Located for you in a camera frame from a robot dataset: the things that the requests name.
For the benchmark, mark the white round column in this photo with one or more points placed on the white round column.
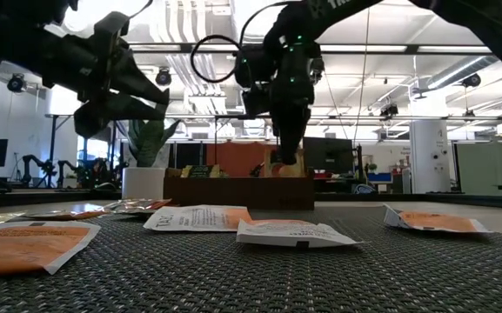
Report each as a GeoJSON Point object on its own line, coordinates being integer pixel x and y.
{"type": "Point", "coordinates": [429, 156]}

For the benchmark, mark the green snake plant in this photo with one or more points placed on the green snake plant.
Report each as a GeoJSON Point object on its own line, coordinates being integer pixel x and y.
{"type": "Point", "coordinates": [150, 143]}

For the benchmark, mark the brown wooden tea organizer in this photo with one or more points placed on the brown wooden tea organizer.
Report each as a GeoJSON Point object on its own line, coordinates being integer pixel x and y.
{"type": "Point", "coordinates": [237, 193]}

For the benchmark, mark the orange white tea packet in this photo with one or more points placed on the orange white tea packet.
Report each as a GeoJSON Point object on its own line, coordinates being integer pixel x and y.
{"type": "Point", "coordinates": [20, 250]}
{"type": "Point", "coordinates": [289, 235]}
{"type": "Point", "coordinates": [437, 221]}
{"type": "Point", "coordinates": [189, 217]}

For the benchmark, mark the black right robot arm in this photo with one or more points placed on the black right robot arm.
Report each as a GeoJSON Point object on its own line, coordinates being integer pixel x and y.
{"type": "Point", "coordinates": [472, 21]}

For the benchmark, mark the flat orange tea packet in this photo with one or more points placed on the flat orange tea packet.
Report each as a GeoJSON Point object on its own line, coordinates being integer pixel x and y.
{"type": "Point", "coordinates": [68, 214]}

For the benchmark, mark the silver foil tea packet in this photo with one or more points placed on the silver foil tea packet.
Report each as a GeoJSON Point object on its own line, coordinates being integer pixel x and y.
{"type": "Point", "coordinates": [142, 205]}

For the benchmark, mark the blue bag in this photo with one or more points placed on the blue bag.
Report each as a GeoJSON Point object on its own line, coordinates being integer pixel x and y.
{"type": "Point", "coordinates": [363, 188]}

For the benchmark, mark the pale green partition wall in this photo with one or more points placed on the pale green partition wall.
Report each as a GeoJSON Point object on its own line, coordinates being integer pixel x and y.
{"type": "Point", "coordinates": [490, 167]}

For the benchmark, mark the lemon lime tea packet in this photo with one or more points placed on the lemon lime tea packet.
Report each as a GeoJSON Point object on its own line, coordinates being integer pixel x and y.
{"type": "Point", "coordinates": [198, 171]}

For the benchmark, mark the grey woven placemat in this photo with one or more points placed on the grey woven placemat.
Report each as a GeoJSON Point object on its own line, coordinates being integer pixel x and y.
{"type": "Point", "coordinates": [276, 282]}

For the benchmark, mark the grey ceiling duct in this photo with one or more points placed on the grey ceiling duct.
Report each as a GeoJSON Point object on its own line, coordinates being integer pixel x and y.
{"type": "Point", "coordinates": [459, 71]}

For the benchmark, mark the peach orange tea packet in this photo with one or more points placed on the peach orange tea packet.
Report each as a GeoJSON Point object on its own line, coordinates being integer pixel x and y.
{"type": "Point", "coordinates": [273, 170]}

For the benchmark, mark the black metal stand frame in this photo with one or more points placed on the black metal stand frame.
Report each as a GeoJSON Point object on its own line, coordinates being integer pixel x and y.
{"type": "Point", "coordinates": [51, 152]}

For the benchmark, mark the black table edge rail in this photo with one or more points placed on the black table edge rail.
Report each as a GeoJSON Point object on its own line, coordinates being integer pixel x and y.
{"type": "Point", "coordinates": [37, 197]}

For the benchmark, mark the black ceiling spotlight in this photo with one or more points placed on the black ceiling spotlight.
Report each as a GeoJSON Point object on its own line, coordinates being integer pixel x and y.
{"type": "Point", "coordinates": [16, 83]}
{"type": "Point", "coordinates": [389, 110]}
{"type": "Point", "coordinates": [471, 79]}
{"type": "Point", "coordinates": [162, 76]}

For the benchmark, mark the orange wall panel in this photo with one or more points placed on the orange wall panel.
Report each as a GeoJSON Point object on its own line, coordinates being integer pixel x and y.
{"type": "Point", "coordinates": [233, 158]}

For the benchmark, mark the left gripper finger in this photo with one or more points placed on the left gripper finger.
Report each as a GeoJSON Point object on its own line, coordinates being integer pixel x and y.
{"type": "Point", "coordinates": [142, 82]}
{"type": "Point", "coordinates": [111, 111]}

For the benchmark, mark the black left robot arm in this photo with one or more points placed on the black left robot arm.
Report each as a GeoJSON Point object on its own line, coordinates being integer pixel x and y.
{"type": "Point", "coordinates": [7, 35]}

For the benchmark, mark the black overhead frame bar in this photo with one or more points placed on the black overhead frame bar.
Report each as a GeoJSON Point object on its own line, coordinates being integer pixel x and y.
{"type": "Point", "coordinates": [411, 48]}

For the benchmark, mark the blue box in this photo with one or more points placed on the blue box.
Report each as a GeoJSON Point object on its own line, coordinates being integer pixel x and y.
{"type": "Point", "coordinates": [379, 177]}

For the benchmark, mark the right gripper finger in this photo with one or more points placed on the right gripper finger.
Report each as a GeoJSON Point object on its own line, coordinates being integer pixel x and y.
{"type": "Point", "coordinates": [285, 143]}
{"type": "Point", "coordinates": [299, 141]}

